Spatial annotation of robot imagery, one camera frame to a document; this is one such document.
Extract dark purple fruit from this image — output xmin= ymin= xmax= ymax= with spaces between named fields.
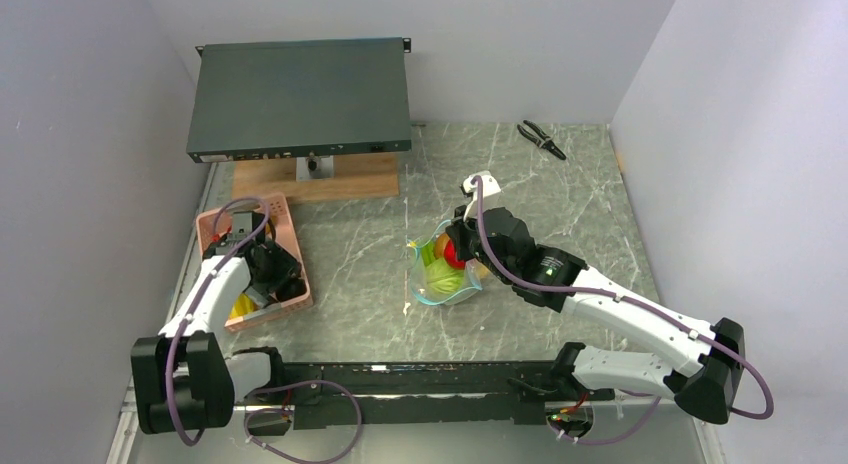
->
xmin=274 ymin=278 xmax=307 ymax=302

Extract clear zip top bag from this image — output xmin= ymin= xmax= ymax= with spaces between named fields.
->
xmin=406 ymin=220 xmax=490 ymax=306

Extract red apple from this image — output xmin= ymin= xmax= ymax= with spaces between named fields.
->
xmin=442 ymin=239 xmax=466 ymax=270

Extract light green cabbage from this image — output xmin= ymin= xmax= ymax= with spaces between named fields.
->
xmin=421 ymin=259 xmax=465 ymax=302

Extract green mango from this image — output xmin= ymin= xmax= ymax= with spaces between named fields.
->
xmin=421 ymin=241 xmax=444 ymax=266

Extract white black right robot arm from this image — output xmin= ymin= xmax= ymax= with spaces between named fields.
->
xmin=446 ymin=205 xmax=746 ymax=424

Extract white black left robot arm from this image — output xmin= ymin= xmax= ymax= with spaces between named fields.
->
xmin=130 ymin=208 xmax=311 ymax=434

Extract yellow star fruit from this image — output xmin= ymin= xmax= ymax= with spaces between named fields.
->
xmin=228 ymin=294 xmax=258 ymax=320

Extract pink plastic perforated basket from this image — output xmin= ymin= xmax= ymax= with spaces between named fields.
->
xmin=195 ymin=193 xmax=313 ymax=332

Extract black pliers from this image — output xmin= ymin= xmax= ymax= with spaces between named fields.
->
xmin=516 ymin=120 xmax=567 ymax=161

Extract wooden block stand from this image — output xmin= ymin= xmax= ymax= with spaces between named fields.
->
xmin=231 ymin=153 xmax=399 ymax=204

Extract dark green rack server box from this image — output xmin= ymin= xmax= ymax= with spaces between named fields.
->
xmin=186 ymin=37 xmax=412 ymax=163

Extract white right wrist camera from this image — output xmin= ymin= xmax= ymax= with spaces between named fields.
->
xmin=461 ymin=170 xmax=501 ymax=221

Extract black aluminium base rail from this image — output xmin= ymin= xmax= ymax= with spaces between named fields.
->
xmin=122 ymin=361 xmax=617 ymax=430

